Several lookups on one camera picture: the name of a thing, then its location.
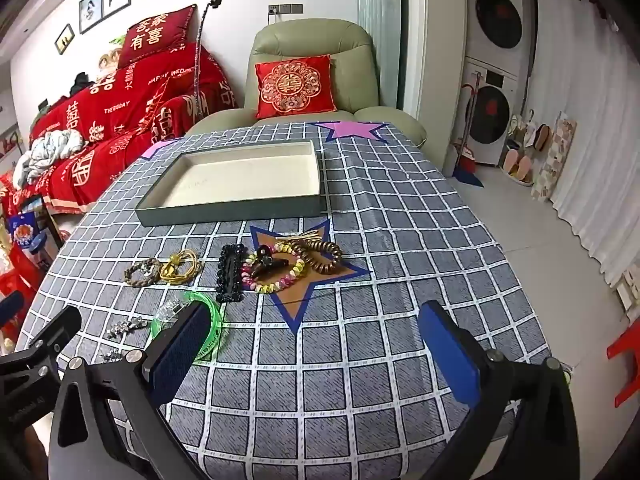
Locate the white dryer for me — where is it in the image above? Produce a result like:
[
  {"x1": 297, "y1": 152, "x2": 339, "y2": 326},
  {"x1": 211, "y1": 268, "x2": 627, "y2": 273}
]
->
[{"x1": 465, "y1": 0, "x2": 526, "y2": 78}]

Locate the gold green decoration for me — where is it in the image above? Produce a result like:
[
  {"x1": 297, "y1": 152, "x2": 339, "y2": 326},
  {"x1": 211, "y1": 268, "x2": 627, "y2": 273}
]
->
[{"x1": 97, "y1": 35, "x2": 128, "y2": 78}]

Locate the white curtain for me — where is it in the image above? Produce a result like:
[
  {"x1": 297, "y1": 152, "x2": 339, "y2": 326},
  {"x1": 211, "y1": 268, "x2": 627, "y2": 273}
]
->
[{"x1": 530, "y1": 0, "x2": 640, "y2": 286}]

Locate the grey shallow tray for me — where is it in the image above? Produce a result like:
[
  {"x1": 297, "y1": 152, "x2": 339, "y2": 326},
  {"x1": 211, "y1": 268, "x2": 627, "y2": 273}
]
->
[{"x1": 135, "y1": 140, "x2": 326, "y2": 228}]

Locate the small brown bead bracelet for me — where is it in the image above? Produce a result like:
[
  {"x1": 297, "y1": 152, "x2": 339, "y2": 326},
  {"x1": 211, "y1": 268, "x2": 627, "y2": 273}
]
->
[{"x1": 123, "y1": 258, "x2": 163, "y2": 288}]

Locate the yellow hair tie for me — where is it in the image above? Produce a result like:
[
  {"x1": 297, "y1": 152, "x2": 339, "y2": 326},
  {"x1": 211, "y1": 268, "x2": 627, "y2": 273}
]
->
[{"x1": 159, "y1": 249, "x2": 203, "y2": 283}]

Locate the large pink star marker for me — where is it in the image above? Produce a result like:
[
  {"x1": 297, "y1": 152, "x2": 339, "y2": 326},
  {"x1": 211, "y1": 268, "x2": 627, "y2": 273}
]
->
[{"x1": 307, "y1": 120, "x2": 391, "y2": 145}]

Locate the beige bow hair clip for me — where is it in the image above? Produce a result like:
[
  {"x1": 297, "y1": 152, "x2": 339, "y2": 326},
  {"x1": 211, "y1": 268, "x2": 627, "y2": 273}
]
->
[{"x1": 280, "y1": 231, "x2": 323, "y2": 246}]

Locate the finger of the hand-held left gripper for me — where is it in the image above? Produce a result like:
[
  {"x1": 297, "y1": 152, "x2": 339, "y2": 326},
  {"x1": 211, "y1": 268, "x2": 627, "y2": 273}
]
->
[
  {"x1": 15, "y1": 305, "x2": 83, "y2": 361},
  {"x1": 0, "y1": 290, "x2": 26, "y2": 333}
]

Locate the green leather armchair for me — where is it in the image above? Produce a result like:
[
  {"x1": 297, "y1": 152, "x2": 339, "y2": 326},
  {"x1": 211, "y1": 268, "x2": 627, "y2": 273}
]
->
[{"x1": 187, "y1": 18, "x2": 428, "y2": 148}]

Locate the brown wooden bead bracelet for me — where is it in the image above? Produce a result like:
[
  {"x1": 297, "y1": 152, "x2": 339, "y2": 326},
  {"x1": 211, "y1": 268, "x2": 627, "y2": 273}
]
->
[{"x1": 291, "y1": 239, "x2": 344, "y2": 275}]

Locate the teal textured door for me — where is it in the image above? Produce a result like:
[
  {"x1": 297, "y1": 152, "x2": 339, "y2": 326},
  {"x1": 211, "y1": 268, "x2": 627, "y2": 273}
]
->
[{"x1": 357, "y1": 0, "x2": 401, "y2": 106}]

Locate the red plastic stool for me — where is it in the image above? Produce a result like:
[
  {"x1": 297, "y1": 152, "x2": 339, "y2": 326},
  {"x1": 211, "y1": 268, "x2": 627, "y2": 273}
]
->
[{"x1": 606, "y1": 320, "x2": 640, "y2": 408}]

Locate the red broom with dustpan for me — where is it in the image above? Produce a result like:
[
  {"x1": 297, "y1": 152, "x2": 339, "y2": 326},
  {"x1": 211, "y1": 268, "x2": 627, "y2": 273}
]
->
[{"x1": 452, "y1": 72, "x2": 482, "y2": 172}]

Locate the camera on flexible stand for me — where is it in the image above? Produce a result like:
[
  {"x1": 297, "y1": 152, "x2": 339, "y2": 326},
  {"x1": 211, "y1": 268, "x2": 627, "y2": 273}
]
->
[{"x1": 189, "y1": 0, "x2": 223, "y2": 116}]

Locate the grey white cloth bundle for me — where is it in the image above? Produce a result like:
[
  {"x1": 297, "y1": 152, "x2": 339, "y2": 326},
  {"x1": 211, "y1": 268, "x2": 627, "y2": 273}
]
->
[{"x1": 12, "y1": 129, "x2": 88, "y2": 186}]

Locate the dark claw hair clip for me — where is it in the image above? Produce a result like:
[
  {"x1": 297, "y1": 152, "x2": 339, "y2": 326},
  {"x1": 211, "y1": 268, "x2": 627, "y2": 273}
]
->
[{"x1": 243, "y1": 243, "x2": 291, "y2": 278}]

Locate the red embroidered cushion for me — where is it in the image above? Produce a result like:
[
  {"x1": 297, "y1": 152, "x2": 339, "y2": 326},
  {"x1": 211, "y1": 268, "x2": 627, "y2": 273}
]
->
[{"x1": 254, "y1": 55, "x2": 338, "y2": 120}]

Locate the green translucent bangle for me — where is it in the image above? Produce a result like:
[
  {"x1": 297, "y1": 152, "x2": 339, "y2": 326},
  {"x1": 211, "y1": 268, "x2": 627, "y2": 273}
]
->
[{"x1": 150, "y1": 290, "x2": 228, "y2": 363}]

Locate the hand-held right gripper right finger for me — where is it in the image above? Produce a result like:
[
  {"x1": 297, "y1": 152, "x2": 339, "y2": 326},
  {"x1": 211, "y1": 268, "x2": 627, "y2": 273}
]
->
[{"x1": 417, "y1": 301, "x2": 593, "y2": 480}]

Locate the colourful bead bracelet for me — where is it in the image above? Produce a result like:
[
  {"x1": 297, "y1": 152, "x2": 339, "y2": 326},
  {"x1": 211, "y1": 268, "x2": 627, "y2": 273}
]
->
[{"x1": 240, "y1": 241, "x2": 307, "y2": 294}]

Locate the small pink star marker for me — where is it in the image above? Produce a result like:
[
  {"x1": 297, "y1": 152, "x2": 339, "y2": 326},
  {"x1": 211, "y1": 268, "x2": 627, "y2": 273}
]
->
[{"x1": 140, "y1": 139, "x2": 181, "y2": 162}]

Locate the red printed sofa blanket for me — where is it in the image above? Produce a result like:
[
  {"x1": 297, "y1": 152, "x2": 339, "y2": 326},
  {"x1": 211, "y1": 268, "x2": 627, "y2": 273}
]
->
[{"x1": 0, "y1": 42, "x2": 241, "y2": 216}]

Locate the blue printed bag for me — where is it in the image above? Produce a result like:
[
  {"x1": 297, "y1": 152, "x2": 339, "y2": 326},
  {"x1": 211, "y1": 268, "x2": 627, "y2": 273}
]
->
[{"x1": 5, "y1": 210, "x2": 51, "y2": 256}]

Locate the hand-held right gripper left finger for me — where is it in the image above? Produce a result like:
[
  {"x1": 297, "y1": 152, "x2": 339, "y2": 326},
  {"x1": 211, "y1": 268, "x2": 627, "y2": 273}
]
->
[{"x1": 47, "y1": 301, "x2": 226, "y2": 480}]

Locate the small black framed photo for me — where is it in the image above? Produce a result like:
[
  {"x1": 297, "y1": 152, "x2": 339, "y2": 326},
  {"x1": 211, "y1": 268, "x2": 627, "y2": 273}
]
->
[{"x1": 54, "y1": 23, "x2": 76, "y2": 54}]

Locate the red printed pillow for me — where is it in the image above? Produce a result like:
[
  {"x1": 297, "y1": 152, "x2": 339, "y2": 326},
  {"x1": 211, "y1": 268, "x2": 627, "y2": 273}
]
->
[{"x1": 117, "y1": 4, "x2": 198, "y2": 68}]

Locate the brown star blue-edged marker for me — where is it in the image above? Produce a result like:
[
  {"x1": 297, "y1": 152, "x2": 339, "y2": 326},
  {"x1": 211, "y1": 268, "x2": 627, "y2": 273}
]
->
[{"x1": 248, "y1": 219, "x2": 373, "y2": 336}]

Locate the black lace hair clip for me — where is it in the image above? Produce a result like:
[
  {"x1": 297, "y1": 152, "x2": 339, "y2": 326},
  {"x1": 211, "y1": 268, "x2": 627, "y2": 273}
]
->
[{"x1": 216, "y1": 243, "x2": 249, "y2": 303}]

